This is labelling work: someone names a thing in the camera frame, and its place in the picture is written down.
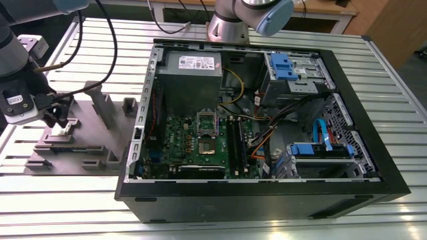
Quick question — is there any black graphics card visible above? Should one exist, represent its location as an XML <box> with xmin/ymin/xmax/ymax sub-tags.
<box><xmin>167</xmin><ymin>163</ymin><xmax>227</xmax><ymax>180</ymax></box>

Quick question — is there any wooden cabinet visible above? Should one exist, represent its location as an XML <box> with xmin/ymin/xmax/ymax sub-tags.
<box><xmin>345</xmin><ymin>0</ymin><xmax>427</xmax><ymax>70</ymax></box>

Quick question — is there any hard disk in blue carrier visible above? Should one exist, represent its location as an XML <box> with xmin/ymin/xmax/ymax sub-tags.
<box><xmin>289</xmin><ymin>141</ymin><xmax>357</xmax><ymax>160</ymax></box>

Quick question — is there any grey parts rack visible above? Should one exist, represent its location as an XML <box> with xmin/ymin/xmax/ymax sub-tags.
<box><xmin>23</xmin><ymin>80</ymin><xmax>141</xmax><ymax>176</ymax></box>

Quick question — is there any yellow wire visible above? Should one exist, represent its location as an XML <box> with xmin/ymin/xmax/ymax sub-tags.
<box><xmin>221</xmin><ymin>67</ymin><xmax>247</xmax><ymax>106</ymax></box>

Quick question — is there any black RAM slot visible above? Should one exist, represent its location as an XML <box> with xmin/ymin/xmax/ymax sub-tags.
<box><xmin>233</xmin><ymin>116</ymin><xmax>245</xmax><ymax>175</ymax></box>
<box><xmin>225</xmin><ymin>115</ymin><xmax>235</xmax><ymax>176</ymax></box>
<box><xmin>229</xmin><ymin>115</ymin><xmax>241</xmax><ymax>176</ymax></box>

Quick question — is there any black camera cable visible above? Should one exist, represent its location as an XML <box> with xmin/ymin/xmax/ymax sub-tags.
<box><xmin>33</xmin><ymin>0</ymin><xmax>119</xmax><ymax>111</ymax></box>
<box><xmin>33</xmin><ymin>8</ymin><xmax>85</xmax><ymax>74</ymax></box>

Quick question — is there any CPU socket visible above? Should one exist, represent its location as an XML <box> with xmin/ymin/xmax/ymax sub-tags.
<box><xmin>195</xmin><ymin>136</ymin><xmax>221</xmax><ymax>156</ymax></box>

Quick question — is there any grey power supply unit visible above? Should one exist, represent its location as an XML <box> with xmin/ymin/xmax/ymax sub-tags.
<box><xmin>155</xmin><ymin>49</ymin><xmax>225</xmax><ymax>118</ymax></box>

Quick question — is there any black PC case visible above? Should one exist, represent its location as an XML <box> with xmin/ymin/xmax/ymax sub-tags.
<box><xmin>113</xmin><ymin>37</ymin><xmax>413</xmax><ymax>224</ymax></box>

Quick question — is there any metal drive cage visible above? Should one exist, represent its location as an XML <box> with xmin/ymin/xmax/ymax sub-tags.
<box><xmin>259</xmin><ymin>50</ymin><xmax>337</xmax><ymax>108</ymax></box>

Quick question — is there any black wire bundle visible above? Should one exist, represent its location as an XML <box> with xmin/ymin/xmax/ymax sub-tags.
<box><xmin>249</xmin><ymin>92</ymin><xmax>331</xmax><ymax>147</ymax></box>

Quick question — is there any green motherboard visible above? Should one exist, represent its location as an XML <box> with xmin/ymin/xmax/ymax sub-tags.
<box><xmin>142</xmin><ymin>107</ymin><xmax>265</xmax><ymax>180</ymax></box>

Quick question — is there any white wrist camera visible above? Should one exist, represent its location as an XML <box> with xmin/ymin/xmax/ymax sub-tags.
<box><xmin>0</xmin><ymin>87</ymin><xmax>46</xmax><ymax>125</ymax></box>

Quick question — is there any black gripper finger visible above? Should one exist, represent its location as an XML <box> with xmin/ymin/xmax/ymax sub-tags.
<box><xmin>42</xmin><ymin>109</ymin><xmax>59</xmax><ymax>129</ymax></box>
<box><xmin>55</xmin><ymin>106</ymin><xmax>71</xmax><ymax>129</ymax></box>

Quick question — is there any wooden desk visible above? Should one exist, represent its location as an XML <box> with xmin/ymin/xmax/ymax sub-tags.
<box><xmin>293</xmin><ymin>0</ymin><xmax>361</xmax><ymax>35</ymax></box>

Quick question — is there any blue plastic drive latch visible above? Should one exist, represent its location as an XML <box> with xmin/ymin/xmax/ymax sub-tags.
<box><xmin>270</xmin><ymin>51</ymin><xmax>299</xmax><ymax>81</ymax></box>

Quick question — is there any orange wire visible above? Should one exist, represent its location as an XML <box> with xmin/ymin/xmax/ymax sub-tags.
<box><xmin>249</xmin><ymin>137</ymin><xmax>273</xmax><ymax>161</ymax></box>

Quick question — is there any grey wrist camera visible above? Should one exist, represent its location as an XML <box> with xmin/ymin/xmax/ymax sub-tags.
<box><xmin>17</xmin><ymin>34</ymin><xmax>51</xmax><ymax>60</ymax></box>

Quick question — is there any silver CPU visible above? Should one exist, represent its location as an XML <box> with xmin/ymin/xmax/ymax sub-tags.
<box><xmin>53</xmin><ymin>122</ymin><xmax>73</xmax><ymax>136</ymax></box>

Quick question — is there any white desk frame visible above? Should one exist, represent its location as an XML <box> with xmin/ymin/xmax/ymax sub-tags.
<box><xmin>149</xmin><ymin>0</ymin><xmax>215</xmax><ymax>23</ymax></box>

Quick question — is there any blue SATA wire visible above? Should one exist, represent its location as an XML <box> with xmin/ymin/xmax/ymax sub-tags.
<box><xmin>313</xmin><ymin>118</ymin><xmax>335</xmax><ymax>152</ymax></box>

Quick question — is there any metal disk bay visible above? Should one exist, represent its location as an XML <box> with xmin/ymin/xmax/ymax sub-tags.
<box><xmin>270</xmin><ymin>149</ymin><xmax>381</xmax><ymax>180</ymax></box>

